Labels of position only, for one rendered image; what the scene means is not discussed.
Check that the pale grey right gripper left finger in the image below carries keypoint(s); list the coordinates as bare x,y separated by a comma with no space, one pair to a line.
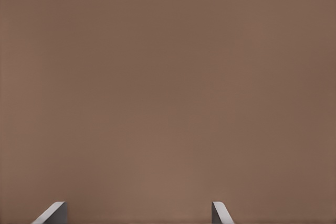
56,214

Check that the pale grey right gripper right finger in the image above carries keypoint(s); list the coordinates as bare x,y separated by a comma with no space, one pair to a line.
220,214

